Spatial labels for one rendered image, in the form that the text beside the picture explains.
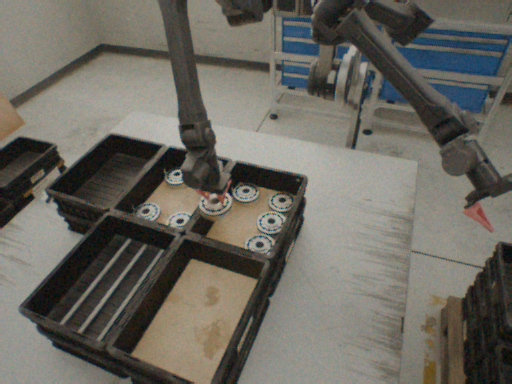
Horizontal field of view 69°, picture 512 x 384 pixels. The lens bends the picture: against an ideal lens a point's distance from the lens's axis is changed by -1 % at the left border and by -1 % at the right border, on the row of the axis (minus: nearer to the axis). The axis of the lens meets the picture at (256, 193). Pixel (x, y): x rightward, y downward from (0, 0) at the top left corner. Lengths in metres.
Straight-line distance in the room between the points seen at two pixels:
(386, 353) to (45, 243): 1.31
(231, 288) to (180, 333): 0.20
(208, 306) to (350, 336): 0.45
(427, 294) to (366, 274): 0.93
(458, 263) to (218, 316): 1.68
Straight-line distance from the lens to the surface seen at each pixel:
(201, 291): 1.19
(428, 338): 2.16
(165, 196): 1.50
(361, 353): 1.25
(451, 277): 2.41
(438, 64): 3.02
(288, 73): 3.18
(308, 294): 1.32
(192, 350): 1.11
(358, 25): 0.87
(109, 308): 1.24
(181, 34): 0.96
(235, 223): 1.34
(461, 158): 0.88
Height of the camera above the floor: 1.83
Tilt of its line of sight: 44 degrees down
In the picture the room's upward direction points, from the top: 3 degrees counter-clockwise
